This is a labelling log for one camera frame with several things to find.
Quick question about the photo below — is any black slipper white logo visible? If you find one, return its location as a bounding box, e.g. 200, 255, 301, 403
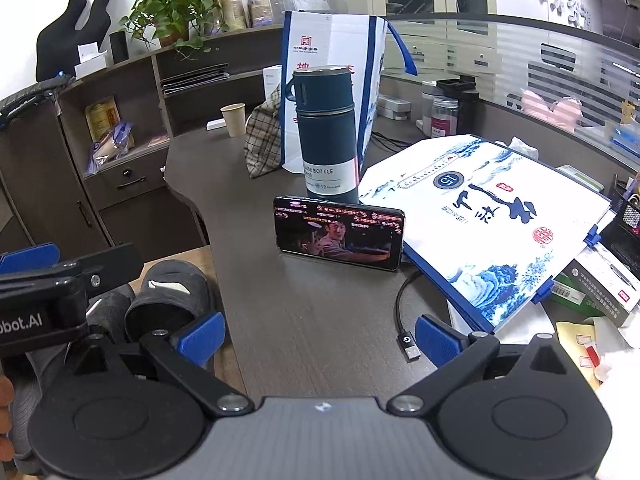
124, 260, 220, 370

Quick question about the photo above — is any person's hand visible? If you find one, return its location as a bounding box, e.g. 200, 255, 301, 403
0, 375, 15, 462

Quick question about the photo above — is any dark wooden cabinet shelf unit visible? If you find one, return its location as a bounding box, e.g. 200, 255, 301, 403
1, 26, 282, 260

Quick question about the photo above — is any blue white snack bag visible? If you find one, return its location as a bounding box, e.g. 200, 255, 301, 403
87, 122, 134, 174

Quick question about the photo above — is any white blue gift box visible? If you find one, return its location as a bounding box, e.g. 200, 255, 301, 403
359, 134, 610, 332

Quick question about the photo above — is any yellow package on shelf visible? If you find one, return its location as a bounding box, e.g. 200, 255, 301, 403
85, 96, 120, 142

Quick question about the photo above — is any smartphone with lit screen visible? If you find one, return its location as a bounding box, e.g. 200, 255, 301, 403
272, 196, 405, 272

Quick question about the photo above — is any black flat seat pad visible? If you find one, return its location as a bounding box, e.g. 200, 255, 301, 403
0, 75, 74, 128

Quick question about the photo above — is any white power strip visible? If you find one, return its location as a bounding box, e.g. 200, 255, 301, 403
206, 119, 226, 131

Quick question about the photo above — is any paper coffee cup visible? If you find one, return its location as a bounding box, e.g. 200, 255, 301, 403
220, 103, 246, 138

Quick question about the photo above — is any plaid fabric bag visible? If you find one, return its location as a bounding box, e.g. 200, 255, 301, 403
244, 87, 282, 179

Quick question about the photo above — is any white small box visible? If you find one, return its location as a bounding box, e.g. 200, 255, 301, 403
74, 42, 107, 79

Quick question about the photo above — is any black plush cushion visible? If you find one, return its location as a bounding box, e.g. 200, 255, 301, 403
36, 0, 112, 82

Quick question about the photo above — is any black cylinder speaker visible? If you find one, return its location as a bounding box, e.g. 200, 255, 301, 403
110, 30, 129, 64

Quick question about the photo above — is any stack of black folders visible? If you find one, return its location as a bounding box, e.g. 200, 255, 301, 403
160, 63, 230, 96

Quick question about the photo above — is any green potted plant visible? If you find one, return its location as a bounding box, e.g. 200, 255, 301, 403
119, 0, 226, 58

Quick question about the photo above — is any dark blue vacuum bottle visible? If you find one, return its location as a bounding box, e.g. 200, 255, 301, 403
285, 66, 359, 204

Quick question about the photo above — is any white blue paper bag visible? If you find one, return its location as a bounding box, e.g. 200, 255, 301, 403
280, 11, 418, 174

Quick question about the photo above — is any black usb cable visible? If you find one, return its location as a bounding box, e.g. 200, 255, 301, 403
392, 268, 426, 362

